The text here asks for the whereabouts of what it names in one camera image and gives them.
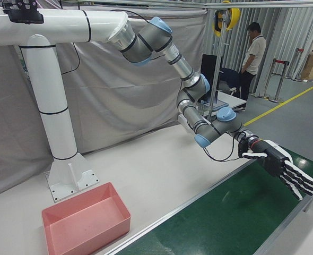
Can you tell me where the white flat box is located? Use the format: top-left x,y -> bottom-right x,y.
177,114 -> 197,133

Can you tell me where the white desk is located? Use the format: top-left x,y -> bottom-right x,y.
196,91 -> 247,114

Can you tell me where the black overhead camera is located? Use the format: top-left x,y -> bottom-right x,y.
1,0 -> 45,24

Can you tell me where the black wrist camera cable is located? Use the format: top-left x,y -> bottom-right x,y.
203,132 -> 242,163

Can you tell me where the grey pleated curtain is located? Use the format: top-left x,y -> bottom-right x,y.
204,6 -> 313,98

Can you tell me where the grey flat backdrop curtain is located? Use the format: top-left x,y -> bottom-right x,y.
0,0 -> 209,200

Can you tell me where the person in white shirt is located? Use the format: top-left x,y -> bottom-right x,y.
240,22 -> 268,112

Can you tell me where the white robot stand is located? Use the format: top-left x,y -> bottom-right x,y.
0,7 -> 129,204

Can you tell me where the dark blue office chair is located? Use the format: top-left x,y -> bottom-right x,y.
217,67 -> 242,96

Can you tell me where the robot hand black white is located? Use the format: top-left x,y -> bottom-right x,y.
241,139 -> 313,201

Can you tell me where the brown cardboard box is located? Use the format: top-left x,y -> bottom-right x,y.
301,52 -> 313,80

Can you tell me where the silver stanchion post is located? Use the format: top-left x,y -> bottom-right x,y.
262,58 -> 276,99
291,47 -> 305,82
269,61 -> 290,104

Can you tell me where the pink plastic basket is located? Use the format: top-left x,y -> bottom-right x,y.
41,182 -> 132,255

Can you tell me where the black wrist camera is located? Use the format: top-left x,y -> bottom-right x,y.
237,138 -> 250,159

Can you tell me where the green conveyor belt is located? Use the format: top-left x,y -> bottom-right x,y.
99,145 -> 313,255

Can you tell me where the black computer monitor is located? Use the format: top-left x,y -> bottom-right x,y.
200,54 -> 223,92

